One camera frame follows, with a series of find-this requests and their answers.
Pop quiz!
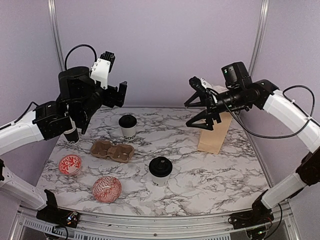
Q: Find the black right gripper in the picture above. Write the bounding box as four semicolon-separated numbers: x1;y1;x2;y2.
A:
184;86;245;131

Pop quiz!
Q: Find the black cup lid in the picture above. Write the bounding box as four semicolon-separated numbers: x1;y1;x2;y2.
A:
118;114;137;128
148;156;173;178

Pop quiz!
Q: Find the white paper coffee cup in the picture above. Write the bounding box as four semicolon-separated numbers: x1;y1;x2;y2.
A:
119;124;137;141

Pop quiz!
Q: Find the brown paper bag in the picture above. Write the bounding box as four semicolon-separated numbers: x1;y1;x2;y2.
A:
196;84;232;155

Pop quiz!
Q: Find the brown cardboard cup carrier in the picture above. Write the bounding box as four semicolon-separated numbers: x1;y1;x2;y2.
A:
90;140;135;164

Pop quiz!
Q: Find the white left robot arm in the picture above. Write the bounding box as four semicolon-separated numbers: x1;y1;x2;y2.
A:
0;66;128;223

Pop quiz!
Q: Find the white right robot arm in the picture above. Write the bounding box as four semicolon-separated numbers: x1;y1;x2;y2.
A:
184;61;320;224

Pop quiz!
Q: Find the black cup with straws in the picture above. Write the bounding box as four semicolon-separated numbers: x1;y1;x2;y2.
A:
63;120;79;144

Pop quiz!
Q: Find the red floral pattern bowl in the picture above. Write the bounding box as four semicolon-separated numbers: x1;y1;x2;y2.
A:
58;154;82;176

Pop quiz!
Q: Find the red geometric pattern bowl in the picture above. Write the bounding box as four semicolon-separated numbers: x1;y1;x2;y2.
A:
92;176;122;203

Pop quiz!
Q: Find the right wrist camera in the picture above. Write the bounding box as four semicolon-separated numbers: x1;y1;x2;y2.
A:
189;76;213;93

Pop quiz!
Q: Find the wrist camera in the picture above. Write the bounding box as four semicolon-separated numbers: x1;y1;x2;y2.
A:
189;76;213;93
90;51;116;90

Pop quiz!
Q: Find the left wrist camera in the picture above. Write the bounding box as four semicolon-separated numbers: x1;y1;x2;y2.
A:
90;51;116;90

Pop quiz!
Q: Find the right aluminium frame post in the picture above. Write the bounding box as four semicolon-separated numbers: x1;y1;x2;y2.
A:
248;0;270;76

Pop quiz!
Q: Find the aluminium frame post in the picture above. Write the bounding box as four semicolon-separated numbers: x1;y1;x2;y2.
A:
248;0;270;76
47;0;65;71

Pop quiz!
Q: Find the left aluminium frame post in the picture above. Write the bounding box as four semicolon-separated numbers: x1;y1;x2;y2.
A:
47;0;65;71

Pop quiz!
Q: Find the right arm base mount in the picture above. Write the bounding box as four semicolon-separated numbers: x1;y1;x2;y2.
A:
228;209;275;230

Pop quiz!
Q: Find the front aluminium rail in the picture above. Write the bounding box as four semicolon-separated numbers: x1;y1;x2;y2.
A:
8;204;301;240

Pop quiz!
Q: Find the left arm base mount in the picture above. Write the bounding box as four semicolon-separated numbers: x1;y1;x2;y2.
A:
36;206;80;228

